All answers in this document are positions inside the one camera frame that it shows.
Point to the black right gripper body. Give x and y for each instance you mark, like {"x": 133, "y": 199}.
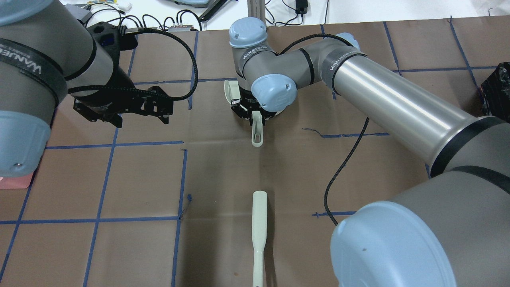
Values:
{"x": 244, "y": 109}

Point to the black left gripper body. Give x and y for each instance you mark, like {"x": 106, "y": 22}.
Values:
{"x": 104, "y": 104}

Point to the pale green dustpan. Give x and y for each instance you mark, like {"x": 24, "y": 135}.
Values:
{"x": 257, "y": 124}

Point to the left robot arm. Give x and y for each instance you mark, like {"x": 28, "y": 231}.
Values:
{"x": 47, "y": 54}

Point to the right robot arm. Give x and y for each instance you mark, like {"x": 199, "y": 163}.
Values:
{"x": 451, "y": 230}

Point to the pink plastic bin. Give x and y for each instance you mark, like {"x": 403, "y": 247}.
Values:
{"x": 23, "y": 182}

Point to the black trash bag bin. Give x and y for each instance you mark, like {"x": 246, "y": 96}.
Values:
{"x": 496, "y": 93}

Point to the aluminium frame post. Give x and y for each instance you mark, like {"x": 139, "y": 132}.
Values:
{"x": 257, "y": 9}

